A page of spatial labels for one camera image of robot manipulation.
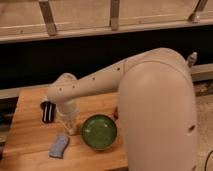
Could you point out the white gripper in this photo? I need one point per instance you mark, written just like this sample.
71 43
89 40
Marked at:
44 107

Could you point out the small clear plastic bottle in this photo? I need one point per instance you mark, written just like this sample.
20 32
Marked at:
70 125

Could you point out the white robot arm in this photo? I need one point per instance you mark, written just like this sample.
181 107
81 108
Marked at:
156 107

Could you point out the blue sponge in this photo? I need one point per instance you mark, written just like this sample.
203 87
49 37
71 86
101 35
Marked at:
60 144

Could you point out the green bowl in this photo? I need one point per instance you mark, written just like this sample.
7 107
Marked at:
99 132

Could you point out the brush with red handle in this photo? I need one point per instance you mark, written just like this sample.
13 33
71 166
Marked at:
116 115

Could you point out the left metal bracket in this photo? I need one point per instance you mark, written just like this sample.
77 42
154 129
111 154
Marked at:
47 17

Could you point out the metal bracket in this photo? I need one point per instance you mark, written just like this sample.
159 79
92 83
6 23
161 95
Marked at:
195 15
47 17
114 14

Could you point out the middle metal bracket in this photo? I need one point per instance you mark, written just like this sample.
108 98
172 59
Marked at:
114 14

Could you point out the right metal bracket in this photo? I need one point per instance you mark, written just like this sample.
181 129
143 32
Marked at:
195 15

